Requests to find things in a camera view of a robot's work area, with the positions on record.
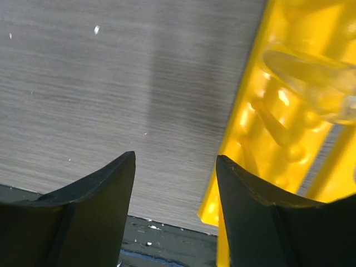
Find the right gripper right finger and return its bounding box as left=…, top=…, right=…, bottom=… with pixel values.
left=216, top=155, right=355, bottom=266

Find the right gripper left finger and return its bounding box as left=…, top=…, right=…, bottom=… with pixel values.
left=1, top=151, right=136, bottom=266

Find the yellow test tube rack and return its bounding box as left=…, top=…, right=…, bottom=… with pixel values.
left=198, top=1, right=355, bottom=266

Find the clear glass test tube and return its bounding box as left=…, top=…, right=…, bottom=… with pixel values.
left=262, top=48, right=355, bottom=125

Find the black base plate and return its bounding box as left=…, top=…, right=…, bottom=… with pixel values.
left=1, top=185, right=216, bottom=266

